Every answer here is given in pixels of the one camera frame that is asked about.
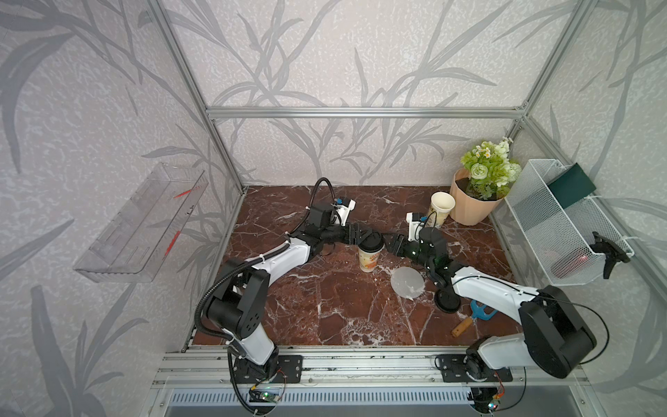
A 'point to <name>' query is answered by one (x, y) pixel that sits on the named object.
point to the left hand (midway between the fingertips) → (364, 233)
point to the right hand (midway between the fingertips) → (385, 235)
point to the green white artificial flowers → (491, 172)
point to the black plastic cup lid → (373, 242)
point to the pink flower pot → (467, 210)
